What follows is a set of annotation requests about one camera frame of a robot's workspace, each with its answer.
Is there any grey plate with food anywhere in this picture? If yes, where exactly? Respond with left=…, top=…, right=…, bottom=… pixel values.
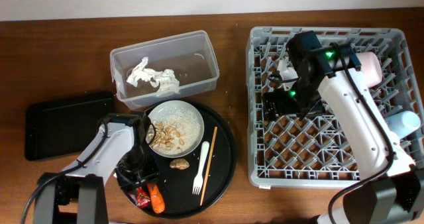
left=146, top=100, right=204, bottom=158

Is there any white tissue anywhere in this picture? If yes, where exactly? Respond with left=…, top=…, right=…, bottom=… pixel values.
left=156, top=69, right=180, bottom=91
left=127, top=57, right=162, bottom=87

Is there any orange carrot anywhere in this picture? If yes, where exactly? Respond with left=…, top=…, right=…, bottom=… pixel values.
left=147, top=183, right=165, bottom=214

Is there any white plastic fork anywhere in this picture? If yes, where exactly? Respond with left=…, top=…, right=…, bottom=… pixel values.
left=192, top=141, right=210, bottom=195

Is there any red snack wrapper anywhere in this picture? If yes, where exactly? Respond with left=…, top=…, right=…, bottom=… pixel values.
left=136, top=187, right=151, bottom=209

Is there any wooden chopstick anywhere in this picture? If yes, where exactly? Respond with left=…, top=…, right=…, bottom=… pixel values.
left=199, top=127, right=218, bottom=207

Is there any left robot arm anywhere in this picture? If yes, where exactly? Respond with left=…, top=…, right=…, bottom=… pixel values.
left=27, top=111, right=159, bottom=223

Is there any round black tray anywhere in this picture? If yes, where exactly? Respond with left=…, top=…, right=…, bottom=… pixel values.
left=117, top=100, right=237, bottom=219

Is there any white cup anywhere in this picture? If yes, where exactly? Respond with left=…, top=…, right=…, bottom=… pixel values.
left=385, top=111, right=421, bottom=139

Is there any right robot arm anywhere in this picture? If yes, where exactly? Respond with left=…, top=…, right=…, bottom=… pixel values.
left=262, top=40, right=423, bottom=223

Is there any grey dishwasher rack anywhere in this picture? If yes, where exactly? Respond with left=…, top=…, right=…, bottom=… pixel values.
left=246, top=27, right=423, bottom=188

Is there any black rectangular tray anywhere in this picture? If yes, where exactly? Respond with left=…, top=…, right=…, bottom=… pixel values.
left=25, top=91, right=115, bottom=161

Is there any walnut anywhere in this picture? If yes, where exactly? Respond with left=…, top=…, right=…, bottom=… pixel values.
left=170, top=158, right=189, bottom=170

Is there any pink bowl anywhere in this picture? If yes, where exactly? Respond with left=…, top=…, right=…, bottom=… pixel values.
left=356, top=52, right=383, bottom=87

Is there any clear plastic bin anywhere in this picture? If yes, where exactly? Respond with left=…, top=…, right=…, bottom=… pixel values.
left=110, top=30, right=219, bottom=109

